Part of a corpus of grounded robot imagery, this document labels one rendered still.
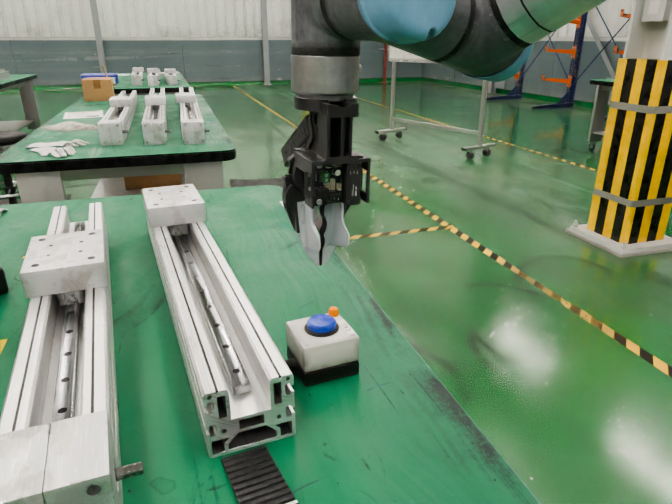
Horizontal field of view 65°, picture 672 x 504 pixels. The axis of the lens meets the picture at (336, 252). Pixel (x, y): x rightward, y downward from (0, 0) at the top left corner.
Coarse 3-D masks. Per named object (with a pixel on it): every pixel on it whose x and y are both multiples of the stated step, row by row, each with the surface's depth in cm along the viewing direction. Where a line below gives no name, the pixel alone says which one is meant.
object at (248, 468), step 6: (270, 456) 58; (252, 462) 57; (258, 462) 57; (264, 462) 57; (270, 462) 57; (234, 468) 56; (240, 468) 56; (246, 468) 57; (252, 468) 56; (258, 468) 56; (264, 468) 56; (228, 474) 56; (234, 474) 55; (240, 474) 55; (246, 474) 56
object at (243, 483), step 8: (256, 472) 56; (264, 472) 55; (272, 472) 56; (280, 472) 55; (232, 480) 55; (240, 480) 54; (248, 480) 55; (256, 480) 54; (264, 480) 54; (240, 488) 53
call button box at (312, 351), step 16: (304, 320) 75; (336, 320) 75; (288, 336) 74; (304, 336) 71; (320, 336) 71; (336, 336) 71; (352, 336) 71; (288, 352) 76; (304, 352) 69; (320, 352) 69; (336, 352) 70; (352, 352) 71; (304, 368) 70; (320, 368) 70; (336, 368) 71; (352, 368) 72; (304, 384) 70
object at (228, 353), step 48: (192, 240) 108; (192, 288) 88; (240, 288) 79; (192, 336) 66; (240, 336) 71; (192, 384) 66; (240, 384) 62; (288, 384) 61; (240, 432) 62; (288, 432) 62
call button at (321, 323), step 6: (312, 318) 73; (318, 318) 73; (324, 318) 73; (330, 318) 73; (312, 324) 71; (318, 324) 71; (324, 324) 71; (330, 324) 71; (312, 330) 71; (318, 330) 71; (324, 330) 71; (330, 330) 71
